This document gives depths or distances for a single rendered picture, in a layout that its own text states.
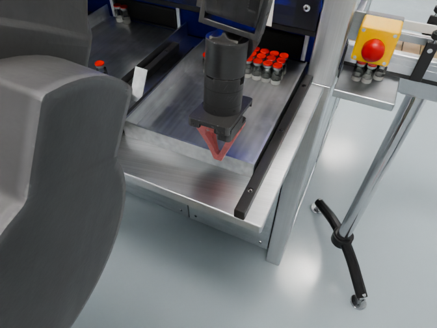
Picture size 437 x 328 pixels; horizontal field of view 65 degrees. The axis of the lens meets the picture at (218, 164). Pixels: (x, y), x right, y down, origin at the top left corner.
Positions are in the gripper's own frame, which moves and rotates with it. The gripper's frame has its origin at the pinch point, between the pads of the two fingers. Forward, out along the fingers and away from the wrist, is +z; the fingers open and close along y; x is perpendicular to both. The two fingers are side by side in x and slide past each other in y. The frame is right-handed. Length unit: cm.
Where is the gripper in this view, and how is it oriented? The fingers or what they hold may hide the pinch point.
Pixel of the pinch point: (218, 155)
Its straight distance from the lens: 56.7
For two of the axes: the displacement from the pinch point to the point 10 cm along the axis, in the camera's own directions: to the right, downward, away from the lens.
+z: -0.6, 7.8, 6.3
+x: -9.1, -2.9, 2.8
